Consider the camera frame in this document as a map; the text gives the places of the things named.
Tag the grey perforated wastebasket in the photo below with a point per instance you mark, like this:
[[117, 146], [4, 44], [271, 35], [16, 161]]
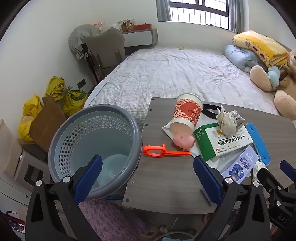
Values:
[[69, 129]]

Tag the grey white desk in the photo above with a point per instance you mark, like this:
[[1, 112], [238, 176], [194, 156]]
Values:
[[138, 38]]

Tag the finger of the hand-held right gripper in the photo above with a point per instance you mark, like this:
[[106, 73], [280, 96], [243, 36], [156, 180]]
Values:
[[286, 166], [268, 180]]

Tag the green white medicine box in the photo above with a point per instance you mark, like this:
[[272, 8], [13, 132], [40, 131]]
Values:
[[208, 143]]

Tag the purple knitted rug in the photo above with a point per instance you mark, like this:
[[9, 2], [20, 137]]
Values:
[[111, 220]]

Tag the light blue pillow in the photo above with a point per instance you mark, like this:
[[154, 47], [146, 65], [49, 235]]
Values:
[[238, 56]]

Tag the brown cardboard box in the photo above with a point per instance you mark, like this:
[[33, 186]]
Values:
[[46, 122]]

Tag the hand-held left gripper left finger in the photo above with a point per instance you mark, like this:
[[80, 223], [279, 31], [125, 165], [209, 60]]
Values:
[[89, 178]]

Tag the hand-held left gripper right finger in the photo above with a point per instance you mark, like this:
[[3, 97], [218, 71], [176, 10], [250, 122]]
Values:
[[207, 178]]

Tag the yellow plastic bag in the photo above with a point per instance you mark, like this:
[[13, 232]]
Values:
[[27, 120], [74, 102], [54, 88]]

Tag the blue sponge strip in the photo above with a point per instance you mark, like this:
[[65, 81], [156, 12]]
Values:
[[259, 143]]

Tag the barred window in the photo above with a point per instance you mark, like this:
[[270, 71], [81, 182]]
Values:
[[198, 12]]

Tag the red and blue packet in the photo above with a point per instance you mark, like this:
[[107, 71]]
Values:
[[15, 223]]

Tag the red tray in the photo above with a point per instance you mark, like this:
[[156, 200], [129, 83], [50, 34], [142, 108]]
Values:
[[142, 27]]

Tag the grey garment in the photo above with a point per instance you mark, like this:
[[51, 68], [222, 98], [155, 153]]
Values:
[[78, 37]]

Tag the large crumpled tissue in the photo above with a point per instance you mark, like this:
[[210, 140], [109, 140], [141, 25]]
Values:
[[227, 122]]

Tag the clear plastic bowl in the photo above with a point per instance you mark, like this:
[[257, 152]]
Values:
[[115, 166]]

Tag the grey upholstered chair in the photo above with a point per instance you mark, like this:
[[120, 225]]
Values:
[[106, 46]]

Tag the clear wrapped packet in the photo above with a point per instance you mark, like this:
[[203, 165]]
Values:
[[100, 26]]

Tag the small tissue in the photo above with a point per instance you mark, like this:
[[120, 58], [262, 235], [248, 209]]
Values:
[[257, 166]]

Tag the grey curtain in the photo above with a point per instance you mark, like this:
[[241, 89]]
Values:
[[163, 10]]

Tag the colourful printed box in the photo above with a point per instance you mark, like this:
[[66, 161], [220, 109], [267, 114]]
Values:
[[126, 25]]

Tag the dark wall socket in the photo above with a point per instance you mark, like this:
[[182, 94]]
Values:
[[81, 83]]

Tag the blue white cartoon box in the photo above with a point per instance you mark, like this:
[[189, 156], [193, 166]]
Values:
[[240, 164]]

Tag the bed with checked sheet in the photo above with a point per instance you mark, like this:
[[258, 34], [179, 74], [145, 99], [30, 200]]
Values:
[[173, 74]]

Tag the beige teddy bear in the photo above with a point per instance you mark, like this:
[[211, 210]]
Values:
[[260, 76]]

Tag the pink pig toy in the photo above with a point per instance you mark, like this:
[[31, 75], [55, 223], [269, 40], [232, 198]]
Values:
[[182, 140]]

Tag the grey white cabinet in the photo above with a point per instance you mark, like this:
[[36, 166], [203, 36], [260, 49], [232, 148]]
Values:
[[30, 166]]

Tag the light blue plush toy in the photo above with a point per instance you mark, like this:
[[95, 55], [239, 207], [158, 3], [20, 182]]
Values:
[[274, 75]]

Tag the orange plastic tool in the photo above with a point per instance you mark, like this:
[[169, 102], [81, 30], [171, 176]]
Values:
[[171, 153]]

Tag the red patterned paper cup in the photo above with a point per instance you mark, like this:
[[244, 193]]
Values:
[[187, 111]]

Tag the yellow printed blanket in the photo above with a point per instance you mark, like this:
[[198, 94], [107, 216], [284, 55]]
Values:
[[259, 44]]

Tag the beige storage box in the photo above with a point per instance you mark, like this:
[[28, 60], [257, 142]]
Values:
[[9, 150]]

